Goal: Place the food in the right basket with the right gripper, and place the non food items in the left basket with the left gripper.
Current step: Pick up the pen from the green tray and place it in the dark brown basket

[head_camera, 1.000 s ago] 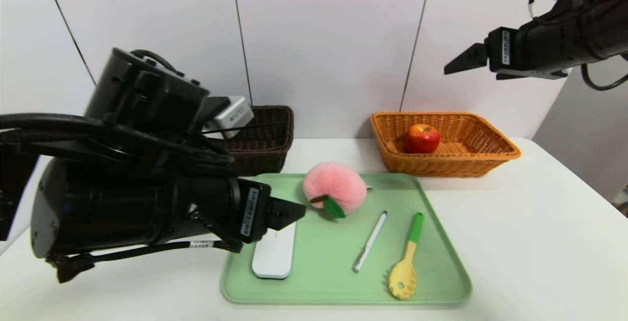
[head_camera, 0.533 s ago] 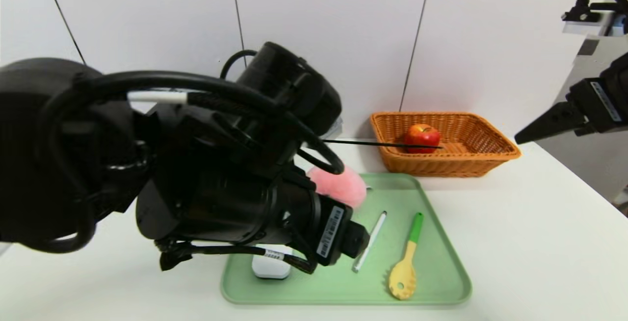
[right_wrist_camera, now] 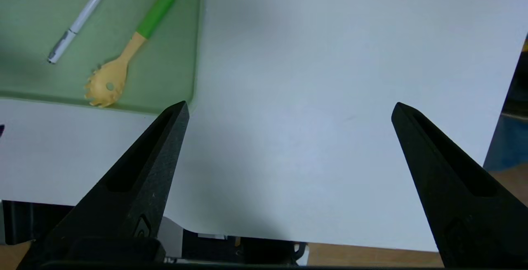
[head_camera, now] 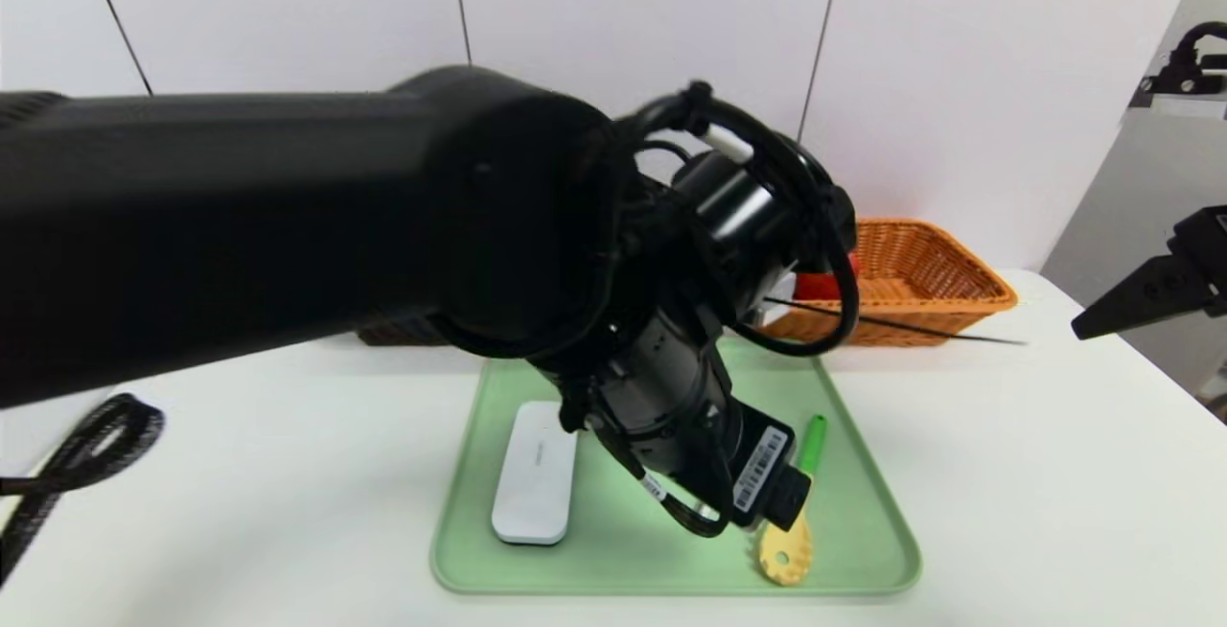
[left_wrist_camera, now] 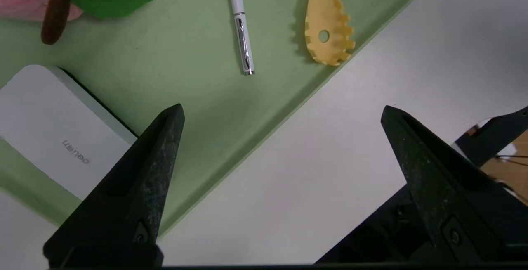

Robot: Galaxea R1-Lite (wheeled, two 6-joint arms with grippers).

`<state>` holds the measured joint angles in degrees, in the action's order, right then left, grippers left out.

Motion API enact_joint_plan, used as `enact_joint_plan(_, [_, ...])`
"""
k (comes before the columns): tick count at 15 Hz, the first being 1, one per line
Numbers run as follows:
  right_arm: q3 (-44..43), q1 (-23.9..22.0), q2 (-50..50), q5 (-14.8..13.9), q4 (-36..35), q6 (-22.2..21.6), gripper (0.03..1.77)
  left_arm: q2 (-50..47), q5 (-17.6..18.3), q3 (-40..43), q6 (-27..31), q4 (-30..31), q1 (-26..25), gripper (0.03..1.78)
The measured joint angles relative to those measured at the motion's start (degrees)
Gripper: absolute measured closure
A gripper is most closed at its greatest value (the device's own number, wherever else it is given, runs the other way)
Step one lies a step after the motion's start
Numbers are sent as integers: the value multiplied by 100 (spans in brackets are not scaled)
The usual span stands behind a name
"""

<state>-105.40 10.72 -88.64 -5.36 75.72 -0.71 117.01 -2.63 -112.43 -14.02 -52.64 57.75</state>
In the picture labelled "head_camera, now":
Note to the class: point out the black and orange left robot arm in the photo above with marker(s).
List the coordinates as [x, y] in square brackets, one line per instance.
[240, 215]

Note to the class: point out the orange wicker basket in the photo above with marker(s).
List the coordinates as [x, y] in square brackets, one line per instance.
[920, 272]

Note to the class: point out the white whiteboard eraser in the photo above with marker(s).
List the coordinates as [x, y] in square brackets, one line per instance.
[535, 474]

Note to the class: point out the light green plastic tray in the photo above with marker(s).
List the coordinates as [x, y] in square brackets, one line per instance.
[613, 550]

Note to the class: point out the red apple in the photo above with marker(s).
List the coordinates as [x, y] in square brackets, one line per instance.
[815, 284]

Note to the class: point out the dark brown wicker basket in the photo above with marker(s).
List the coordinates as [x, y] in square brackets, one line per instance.
[403, 335]

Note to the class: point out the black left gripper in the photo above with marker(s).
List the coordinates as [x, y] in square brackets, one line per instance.
[762, 470]

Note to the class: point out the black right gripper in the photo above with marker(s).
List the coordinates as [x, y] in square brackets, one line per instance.
[1210, 245]

